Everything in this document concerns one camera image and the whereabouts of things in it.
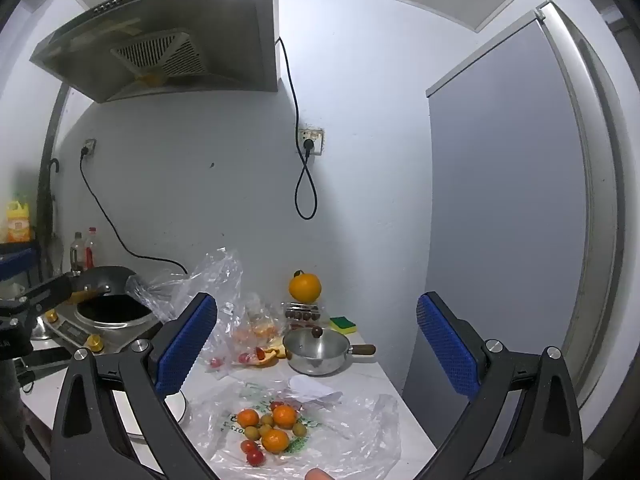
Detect yellow bottle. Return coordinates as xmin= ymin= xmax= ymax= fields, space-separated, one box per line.
xmin=5 ymin=194 xmax=35 ymax=243

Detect clear plastic bag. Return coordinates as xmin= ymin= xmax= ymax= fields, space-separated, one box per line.
xmin=125 ymin=247 xmax=296 ymax=376

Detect clear box of dark fruits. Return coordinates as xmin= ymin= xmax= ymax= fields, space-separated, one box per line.
xmin=281 ymin=301 xmax=321 ymax=323

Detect black range hood cable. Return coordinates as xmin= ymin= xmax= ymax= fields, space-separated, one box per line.
xmin=276 ymin=35 xmax=318 ymax=220

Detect grey refrigerator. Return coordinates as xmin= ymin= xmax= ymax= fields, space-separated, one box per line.
xmin=402 ymin=0 xmax=626 ymax=456

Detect black umbrella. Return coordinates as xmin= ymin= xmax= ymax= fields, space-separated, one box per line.
xmin=46 ymin=157 xmax=62 ymax=273

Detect white wall outlet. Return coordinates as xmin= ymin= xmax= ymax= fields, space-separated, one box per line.
xmin=298 ymin=127 xmax=325 ymax=157

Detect steel range hood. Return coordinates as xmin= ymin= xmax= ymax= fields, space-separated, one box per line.
xmin=29 ymin=0 xmax=280 ymax=104

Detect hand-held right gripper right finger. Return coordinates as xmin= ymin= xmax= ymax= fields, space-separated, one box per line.
xmin=416 ymin=291 xmax=586 ymax=480

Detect black cooker cable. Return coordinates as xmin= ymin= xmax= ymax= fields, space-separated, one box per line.
xmin=80 ymin=150 xmax=190 ymax=276

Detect dark blue rack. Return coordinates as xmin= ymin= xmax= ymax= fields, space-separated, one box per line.
xmin=0 ymin=241 xmax=42 ymax=291

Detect black wok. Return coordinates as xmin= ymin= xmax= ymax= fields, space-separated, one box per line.
xmin=70 ymin=266 xmax=138 ymax=303

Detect orange fruit pieces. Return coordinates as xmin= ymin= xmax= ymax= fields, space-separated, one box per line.
xmin=235 ymin=322 xmax=278 ymax=346

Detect silver induction cooker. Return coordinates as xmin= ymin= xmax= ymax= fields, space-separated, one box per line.
xmin=44 ymin=295 xmax=166 ymax=356

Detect steel pot with wooden handle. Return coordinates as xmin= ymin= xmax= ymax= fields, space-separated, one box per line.
xmin=282 ymin=326 xmax=377 ymax=377

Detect dark sauce bottle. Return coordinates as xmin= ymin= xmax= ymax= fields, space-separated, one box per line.
xmin=70 ymin=232 xmax=85 ymax=276

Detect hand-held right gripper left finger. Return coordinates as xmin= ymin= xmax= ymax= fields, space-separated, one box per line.
xmin=50 ymin=292 xmax=236 ymax=480

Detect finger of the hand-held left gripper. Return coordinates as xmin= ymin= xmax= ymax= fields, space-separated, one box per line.
xmin=15 ymin=274 xmax=75 ymax=317

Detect yellow green sponge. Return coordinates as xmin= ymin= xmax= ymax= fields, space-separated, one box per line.
xmin=329 ymin=315 xmax=359 ymax=336

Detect glass pot lid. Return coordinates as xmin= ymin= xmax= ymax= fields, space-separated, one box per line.
xmin=284 ymin=326 xmax=351 ymax=361

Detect white paper receipt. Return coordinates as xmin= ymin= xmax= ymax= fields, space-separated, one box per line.
xmin=289 ymin=376 xmax=343 ymax=406

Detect orange peel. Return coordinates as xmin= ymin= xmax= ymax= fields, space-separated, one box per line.
xmin=257 ymin=345 xmax=288 ymax=366

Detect large orange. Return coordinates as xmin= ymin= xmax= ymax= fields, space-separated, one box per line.
xmin=288 ymin=270 xmax=322 ymax=304

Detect white plate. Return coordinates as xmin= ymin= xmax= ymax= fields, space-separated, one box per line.
xmin=112 ymin=390 xmax=191 ymax=443

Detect green printed plastic bag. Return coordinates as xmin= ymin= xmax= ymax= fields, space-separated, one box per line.
xmin=192 ymin=380 xmax=403 ymax=480

